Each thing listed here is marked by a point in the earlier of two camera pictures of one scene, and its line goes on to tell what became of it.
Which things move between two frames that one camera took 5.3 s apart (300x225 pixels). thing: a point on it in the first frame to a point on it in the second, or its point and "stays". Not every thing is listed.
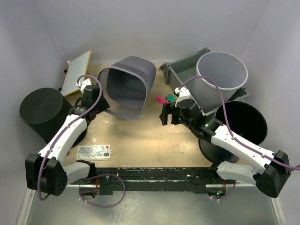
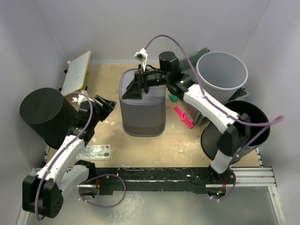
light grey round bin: [229, 71] stays
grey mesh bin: [126, 85] to [145, 117]
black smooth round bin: [246, 123] stays
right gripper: [169, 108] to [133, 90]
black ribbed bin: [43, 110] stays
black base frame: [111, 180] stays
